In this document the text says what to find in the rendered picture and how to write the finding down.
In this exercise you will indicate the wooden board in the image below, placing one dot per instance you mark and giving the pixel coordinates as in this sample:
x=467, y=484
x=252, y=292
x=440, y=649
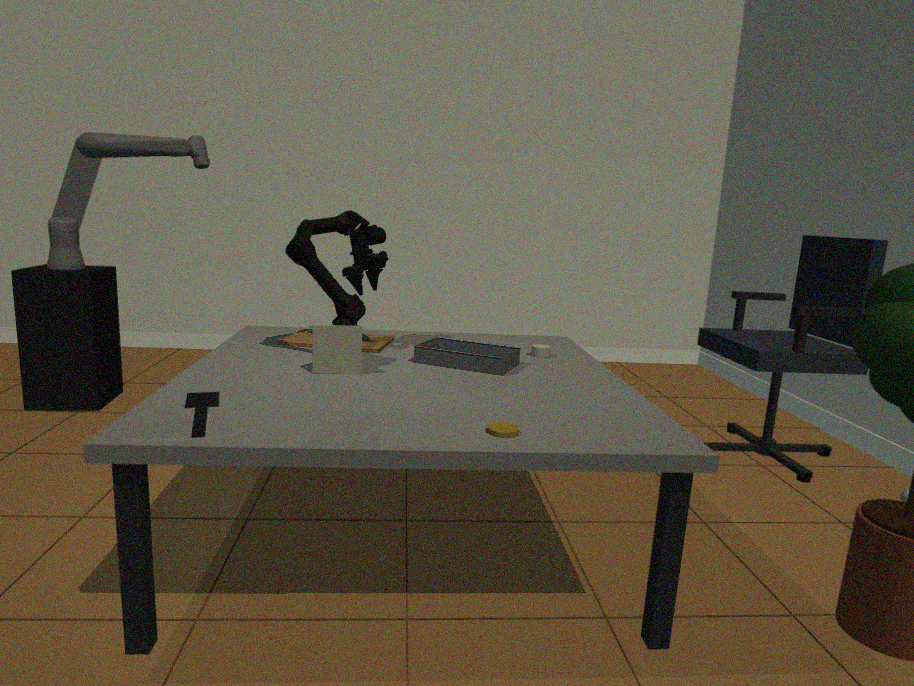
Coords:
x=303, y=338

